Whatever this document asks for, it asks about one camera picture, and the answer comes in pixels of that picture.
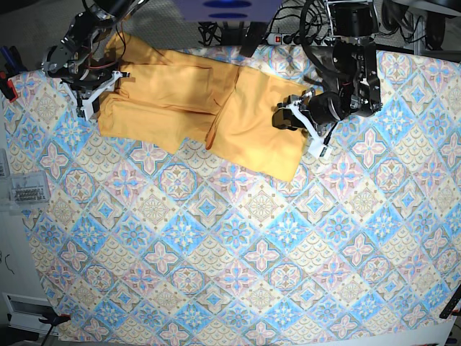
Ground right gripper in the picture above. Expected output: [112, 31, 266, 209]
[61, 69, 130, 116]

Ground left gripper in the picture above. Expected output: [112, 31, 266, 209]
[272, 89, 344, 147]

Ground yellow T-shirt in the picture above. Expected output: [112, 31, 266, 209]
[98, 35, 306, 181]

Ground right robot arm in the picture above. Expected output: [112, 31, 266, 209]
[41, 1, 144, 120]

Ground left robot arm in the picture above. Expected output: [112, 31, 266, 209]
[272, 1, 382, 159]

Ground white power strip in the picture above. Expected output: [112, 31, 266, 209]
[266, 33, 333, 47]

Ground red black clamp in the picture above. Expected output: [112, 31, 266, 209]
[0, 71, 18, 102]

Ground clear plastic screw box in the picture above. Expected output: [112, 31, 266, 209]
[9, 171, 51, 205]

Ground patterned blue tablecloth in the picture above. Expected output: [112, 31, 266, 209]
[1, 53, 460, 345]

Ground orange black bar clamp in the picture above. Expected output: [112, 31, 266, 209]
[39, 313, 71, 327]

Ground black clamp right edge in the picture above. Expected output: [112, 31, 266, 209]
[439, 297, 460, 319]

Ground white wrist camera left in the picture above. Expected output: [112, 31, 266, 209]
[308, 139, 332, 159]

